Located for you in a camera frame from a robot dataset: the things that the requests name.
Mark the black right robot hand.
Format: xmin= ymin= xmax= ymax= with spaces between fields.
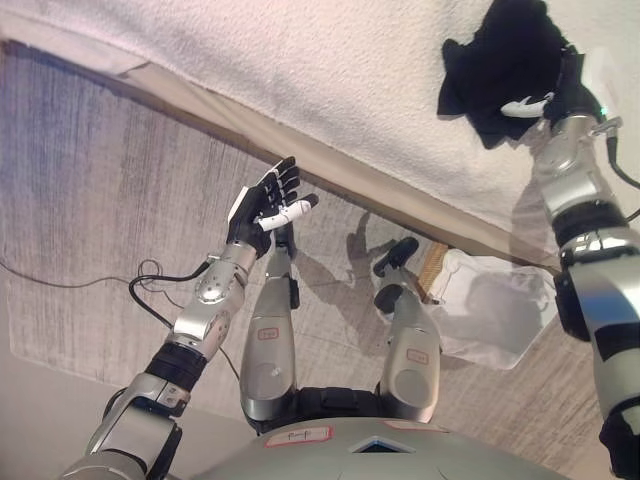
xmin=499 ymin=43 xmax=607 ymax=132

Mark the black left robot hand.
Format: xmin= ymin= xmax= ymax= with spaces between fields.
xmin=225 ymin=155 xmax=320 ymax=260

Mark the black clothes bundle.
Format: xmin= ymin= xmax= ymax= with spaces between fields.
xmin=437 ymin=0 xmax=571 ymax=150

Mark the basket with white liner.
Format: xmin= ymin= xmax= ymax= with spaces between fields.
xmin=417 ymin=244 xmax=556 ymax=371

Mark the silver left robot leg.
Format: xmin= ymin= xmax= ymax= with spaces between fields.
xmin=239 ymin=219 xmax=301 ymax=434

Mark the silver robot leg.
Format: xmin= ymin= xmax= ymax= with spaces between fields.
xmin=239 ymin=219 xmax=301 ymax=434
xmin=372 ymin=237 xmax=444 ymax=426

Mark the grey carpet rug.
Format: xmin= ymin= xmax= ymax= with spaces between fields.
xmin=0 ymin=49 xmax=640 ymax=480

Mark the silver right robot leg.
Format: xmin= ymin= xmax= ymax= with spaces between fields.
xmin=372 ymin=237 xmax=444 ymax=426

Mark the grey robot torso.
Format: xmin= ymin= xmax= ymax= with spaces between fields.
xmin=164 ymin=387 xmax=571 ymax=480

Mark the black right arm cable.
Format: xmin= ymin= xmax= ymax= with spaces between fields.
xmin=589 ymin=119 xmax=640 ymax=224

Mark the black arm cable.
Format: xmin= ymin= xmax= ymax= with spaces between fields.
xmin=589 ymin=119 xmax=640 ymax=224
xmin=128 ymin=258 xmax=211 ymax=331

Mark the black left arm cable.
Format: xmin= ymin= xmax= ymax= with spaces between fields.
xmin=128 ymin=258 xmax=211 ymax=331

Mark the brown bed frame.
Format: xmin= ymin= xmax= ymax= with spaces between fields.
xmin=0 ymin=39 xmax=561 ymax=275

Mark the thin black floor cable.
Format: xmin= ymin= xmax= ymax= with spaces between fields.
xmin=0 ymin=259 xmax=186 ymax=309

